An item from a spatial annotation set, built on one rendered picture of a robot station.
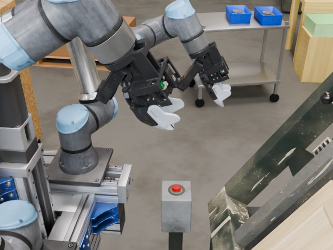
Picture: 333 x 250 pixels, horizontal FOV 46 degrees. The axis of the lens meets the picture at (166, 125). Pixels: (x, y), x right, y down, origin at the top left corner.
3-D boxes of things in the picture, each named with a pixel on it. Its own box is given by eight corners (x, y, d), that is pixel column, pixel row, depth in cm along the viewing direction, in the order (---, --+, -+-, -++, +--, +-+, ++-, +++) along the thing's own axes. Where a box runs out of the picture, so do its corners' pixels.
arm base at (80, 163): (53, 173, 146) (49, 152, 141) (66, 150, 159) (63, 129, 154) (92, 176, 145) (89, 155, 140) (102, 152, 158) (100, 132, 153)
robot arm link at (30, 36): (31, 55, 70) (81, 25, 68) (13, 83, 61) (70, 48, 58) (1, 18, 67) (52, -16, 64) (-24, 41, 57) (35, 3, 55)
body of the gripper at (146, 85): (173, 108, 67) (136, 59, 60) (134, 115, 72) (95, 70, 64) (183, 77, 72) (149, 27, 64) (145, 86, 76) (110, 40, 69)
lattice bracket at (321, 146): (318, 155, 126) (311, 151, 126) (334, 140, 123) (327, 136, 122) (322, 163, 123) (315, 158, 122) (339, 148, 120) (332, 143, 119)
